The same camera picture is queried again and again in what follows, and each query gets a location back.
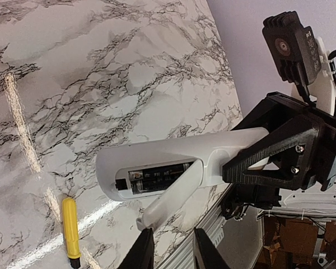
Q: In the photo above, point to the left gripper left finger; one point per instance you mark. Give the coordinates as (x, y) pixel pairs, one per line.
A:
(141, 254)

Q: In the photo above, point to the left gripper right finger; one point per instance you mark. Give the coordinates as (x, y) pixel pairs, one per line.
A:
(205, 253)

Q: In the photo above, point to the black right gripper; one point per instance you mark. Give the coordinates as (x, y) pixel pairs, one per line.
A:
(299, 151)

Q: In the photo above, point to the white remote control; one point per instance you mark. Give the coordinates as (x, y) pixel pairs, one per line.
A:
(212, 149)

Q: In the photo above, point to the white battery cover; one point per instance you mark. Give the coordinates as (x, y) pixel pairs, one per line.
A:
(166, 205)

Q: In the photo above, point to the lower black battery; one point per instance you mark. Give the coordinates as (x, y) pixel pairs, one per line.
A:
(145, 186)

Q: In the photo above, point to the cardboard boxes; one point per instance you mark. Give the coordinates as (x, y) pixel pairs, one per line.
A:
(293, 242)

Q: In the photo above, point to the front aluminium rail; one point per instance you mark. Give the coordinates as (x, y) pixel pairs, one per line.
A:
(184, 255)

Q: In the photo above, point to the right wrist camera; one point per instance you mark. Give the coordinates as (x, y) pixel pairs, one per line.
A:
(293, 48)

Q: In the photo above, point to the yellow handled screwdriver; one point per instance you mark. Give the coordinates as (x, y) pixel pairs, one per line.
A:
(70, 226)

